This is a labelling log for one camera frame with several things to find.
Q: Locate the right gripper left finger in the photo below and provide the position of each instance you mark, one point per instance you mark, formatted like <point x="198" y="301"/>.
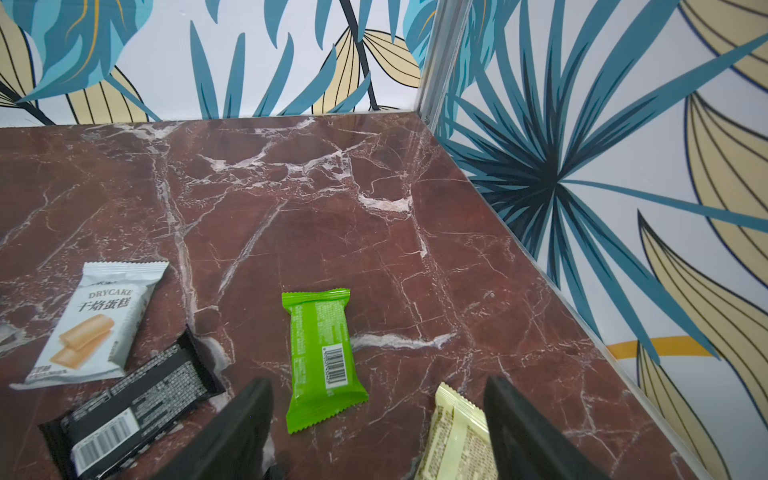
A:
<point x="232" y="445"/>

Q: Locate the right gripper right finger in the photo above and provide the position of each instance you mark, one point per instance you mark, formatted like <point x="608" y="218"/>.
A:
<point x="525" y="444"/>

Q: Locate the small cream packet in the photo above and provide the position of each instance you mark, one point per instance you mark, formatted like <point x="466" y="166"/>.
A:
<point x="458" y="444"/>

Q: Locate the green packet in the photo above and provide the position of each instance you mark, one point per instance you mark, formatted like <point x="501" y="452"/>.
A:
<point x="324" y="378"/>

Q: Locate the black packet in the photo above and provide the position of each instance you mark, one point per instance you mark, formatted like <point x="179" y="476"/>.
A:
<point x="106" y="433"/>

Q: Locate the white orange snack packet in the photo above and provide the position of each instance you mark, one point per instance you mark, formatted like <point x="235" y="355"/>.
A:
<point x="93" y="337"/>

